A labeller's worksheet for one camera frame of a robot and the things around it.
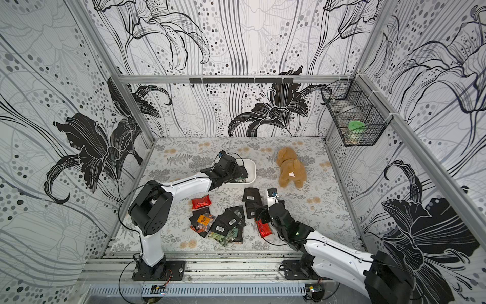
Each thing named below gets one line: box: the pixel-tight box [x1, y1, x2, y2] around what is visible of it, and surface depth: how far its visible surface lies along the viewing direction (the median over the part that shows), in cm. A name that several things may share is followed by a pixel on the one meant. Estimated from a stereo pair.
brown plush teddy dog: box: [276, 146, 307, 189], surface depth 95 cm
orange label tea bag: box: [196, 212, 217, 233], surface depth 86 cm
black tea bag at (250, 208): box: [244, 200, 263, 220], surface depth 90 cm
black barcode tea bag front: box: [210, 208, 242, 237], surface depth 86 cm
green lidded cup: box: [344, 120, 367, 145], surface depth 81 cm
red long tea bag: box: [255, 219, 273, 238], surface depth 84 cm
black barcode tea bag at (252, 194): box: [242, 187, 262, 205], surface depth 95 cm
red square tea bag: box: [191, 194, 212, 211], surface depth 92 cm
